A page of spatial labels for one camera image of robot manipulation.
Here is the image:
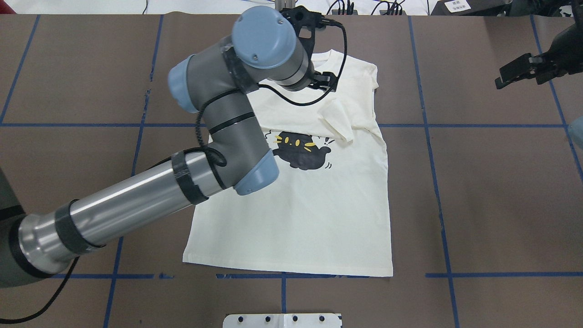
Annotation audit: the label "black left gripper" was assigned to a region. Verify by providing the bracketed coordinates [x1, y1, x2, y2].
[307, 71, 338, 92]

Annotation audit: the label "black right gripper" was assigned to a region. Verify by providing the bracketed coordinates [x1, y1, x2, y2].
[495, 24, 583, 89]

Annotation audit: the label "cream long-sleeve cat shirt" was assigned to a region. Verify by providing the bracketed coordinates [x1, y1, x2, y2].
[182, 50, 394, 277]

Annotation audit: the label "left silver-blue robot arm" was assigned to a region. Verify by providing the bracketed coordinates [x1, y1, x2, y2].
[1, 6, 314, 287]

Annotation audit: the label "black labelled box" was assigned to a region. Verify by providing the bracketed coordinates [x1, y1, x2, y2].
[430, 0, 512, 16]

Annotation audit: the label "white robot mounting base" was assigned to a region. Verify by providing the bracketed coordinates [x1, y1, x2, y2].
[222, 313, 343, 328]

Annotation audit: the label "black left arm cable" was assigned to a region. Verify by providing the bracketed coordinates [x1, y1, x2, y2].
[0, 20, 348, 325]

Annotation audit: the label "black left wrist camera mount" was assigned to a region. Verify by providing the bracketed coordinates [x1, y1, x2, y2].
[279, 6, 330, 42]

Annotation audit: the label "aluminium frame post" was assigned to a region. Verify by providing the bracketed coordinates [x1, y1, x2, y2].
[273, 0, 297, 12]

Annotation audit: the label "black table cables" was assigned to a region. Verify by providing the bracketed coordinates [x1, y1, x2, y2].
[326, 0, 406, 15]

